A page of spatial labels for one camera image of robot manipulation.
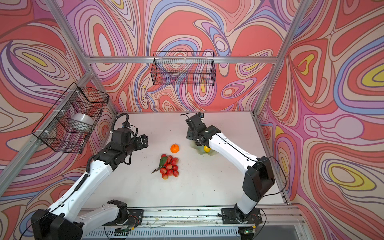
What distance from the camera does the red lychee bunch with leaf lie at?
2.82 feet

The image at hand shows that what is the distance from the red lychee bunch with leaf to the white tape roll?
0.41 m

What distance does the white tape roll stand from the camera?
71cm
